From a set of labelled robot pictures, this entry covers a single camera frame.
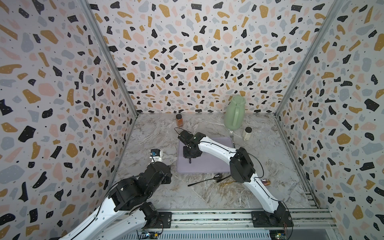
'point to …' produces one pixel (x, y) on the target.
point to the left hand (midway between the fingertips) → (170, 168)
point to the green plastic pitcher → (234, 111)
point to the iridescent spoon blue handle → (265, 182)
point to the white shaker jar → (247, 133)
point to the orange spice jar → (179, 120)
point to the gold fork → (225, 184)
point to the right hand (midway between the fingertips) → (187, 156)
